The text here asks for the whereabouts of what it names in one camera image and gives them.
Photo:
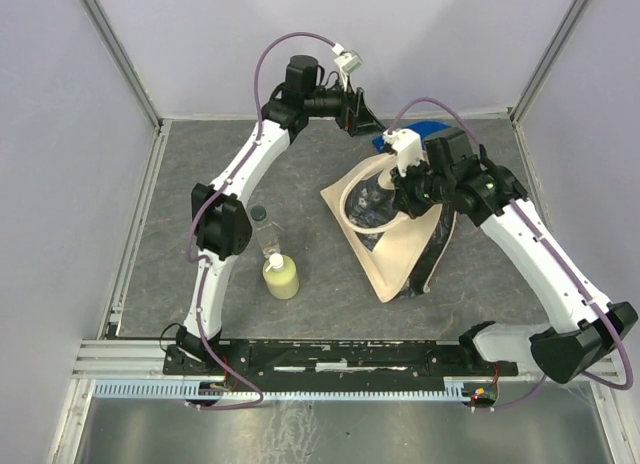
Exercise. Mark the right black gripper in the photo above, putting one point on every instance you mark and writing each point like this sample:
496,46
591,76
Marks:
401,189

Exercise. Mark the light blue cable duct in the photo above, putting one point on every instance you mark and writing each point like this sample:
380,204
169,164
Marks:
321,386

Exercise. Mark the yellow green pump bottle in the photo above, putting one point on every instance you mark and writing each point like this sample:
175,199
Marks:
280,275

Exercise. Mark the aluminium front rail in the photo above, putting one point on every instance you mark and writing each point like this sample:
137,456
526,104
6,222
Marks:
143,359

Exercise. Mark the clear square bottle dark cap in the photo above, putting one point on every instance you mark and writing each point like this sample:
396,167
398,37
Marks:
265,231

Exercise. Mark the aluminium frame post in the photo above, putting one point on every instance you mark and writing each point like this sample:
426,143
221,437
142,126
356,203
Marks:
116,50
550,55

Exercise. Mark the small circuit board red led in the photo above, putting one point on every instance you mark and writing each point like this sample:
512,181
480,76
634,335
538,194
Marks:
483,396

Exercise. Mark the beige canvas tote bag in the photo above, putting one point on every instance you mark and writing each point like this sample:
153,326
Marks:
398,255

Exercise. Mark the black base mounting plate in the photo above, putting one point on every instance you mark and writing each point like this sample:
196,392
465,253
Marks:
249,362

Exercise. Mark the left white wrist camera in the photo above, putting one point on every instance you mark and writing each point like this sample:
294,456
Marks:
346,61

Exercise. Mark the left aluminium frame post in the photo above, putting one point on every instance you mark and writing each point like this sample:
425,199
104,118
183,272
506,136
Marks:
116,50

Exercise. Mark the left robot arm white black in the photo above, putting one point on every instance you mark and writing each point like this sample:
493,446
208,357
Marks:
221,228

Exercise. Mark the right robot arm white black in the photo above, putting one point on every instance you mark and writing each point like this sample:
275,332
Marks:
583,324

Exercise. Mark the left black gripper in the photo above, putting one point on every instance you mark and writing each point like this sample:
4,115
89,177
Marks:
355,117

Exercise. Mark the right aluminium frame post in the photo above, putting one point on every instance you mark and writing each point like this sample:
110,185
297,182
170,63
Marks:
550,55

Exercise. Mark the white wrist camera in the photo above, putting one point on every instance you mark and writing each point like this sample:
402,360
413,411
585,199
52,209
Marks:
406,144
346,61

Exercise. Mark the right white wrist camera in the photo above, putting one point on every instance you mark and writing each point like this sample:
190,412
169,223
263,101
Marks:
406,144

